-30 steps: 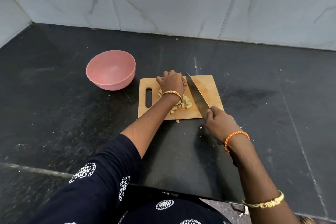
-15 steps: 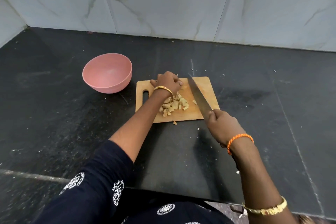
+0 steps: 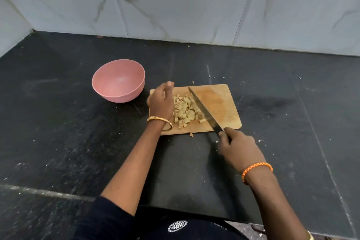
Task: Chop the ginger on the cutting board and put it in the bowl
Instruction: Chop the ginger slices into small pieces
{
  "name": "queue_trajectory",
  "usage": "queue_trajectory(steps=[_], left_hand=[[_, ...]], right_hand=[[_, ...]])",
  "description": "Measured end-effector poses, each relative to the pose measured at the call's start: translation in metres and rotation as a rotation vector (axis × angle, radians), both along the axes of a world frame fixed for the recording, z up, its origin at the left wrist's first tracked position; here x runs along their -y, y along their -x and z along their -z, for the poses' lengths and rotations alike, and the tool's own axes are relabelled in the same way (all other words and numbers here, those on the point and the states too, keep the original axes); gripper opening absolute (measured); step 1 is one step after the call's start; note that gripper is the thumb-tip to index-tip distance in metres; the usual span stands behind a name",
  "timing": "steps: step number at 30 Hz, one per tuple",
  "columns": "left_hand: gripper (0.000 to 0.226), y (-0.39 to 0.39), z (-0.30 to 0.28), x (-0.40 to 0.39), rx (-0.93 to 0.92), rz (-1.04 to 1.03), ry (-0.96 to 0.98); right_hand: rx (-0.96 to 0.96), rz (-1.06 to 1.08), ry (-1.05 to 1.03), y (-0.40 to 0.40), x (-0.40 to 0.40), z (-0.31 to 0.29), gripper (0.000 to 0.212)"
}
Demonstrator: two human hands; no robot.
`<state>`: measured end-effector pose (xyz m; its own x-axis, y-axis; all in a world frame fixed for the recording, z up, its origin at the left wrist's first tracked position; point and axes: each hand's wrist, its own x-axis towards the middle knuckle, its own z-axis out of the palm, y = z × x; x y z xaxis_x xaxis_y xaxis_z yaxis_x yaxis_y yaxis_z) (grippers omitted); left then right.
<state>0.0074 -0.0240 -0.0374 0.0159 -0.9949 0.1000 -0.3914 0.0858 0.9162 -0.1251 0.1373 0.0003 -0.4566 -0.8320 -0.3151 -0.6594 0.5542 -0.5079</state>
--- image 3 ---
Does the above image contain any person's left hand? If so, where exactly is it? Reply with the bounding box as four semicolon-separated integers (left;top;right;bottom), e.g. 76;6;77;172
146;81;175;121

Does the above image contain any person's right hand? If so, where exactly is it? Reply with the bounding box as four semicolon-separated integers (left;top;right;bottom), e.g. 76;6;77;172
218;127;267;174

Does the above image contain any steel kitchen knife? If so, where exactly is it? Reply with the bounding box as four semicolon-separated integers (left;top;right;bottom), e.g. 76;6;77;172
187;86;232;143

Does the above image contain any person's left forearm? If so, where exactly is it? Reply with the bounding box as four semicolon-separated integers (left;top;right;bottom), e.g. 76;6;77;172
100;117;173;216

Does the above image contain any person's right forearm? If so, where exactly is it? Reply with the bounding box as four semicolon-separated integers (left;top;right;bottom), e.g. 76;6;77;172
243;165;310;240

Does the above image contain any pile of chopped vegetable pieces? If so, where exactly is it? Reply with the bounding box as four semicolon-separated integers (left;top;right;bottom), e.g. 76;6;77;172
173;94;207;129

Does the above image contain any gold bangle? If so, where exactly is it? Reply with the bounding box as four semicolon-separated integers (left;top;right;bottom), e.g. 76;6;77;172
146;116;173;131

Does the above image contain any wooden cutting board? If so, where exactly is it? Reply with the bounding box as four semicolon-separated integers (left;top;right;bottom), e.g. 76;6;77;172
149;84;242;136

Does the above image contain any pink plastic bowl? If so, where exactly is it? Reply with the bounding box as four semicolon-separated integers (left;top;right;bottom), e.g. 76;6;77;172
92;59;146;104

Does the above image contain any dark printed garment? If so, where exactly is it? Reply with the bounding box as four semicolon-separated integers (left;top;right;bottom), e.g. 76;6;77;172
74;196;249;240

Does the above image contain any orange thread bracelet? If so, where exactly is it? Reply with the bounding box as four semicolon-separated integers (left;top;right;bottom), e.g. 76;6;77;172
242;162;273;186

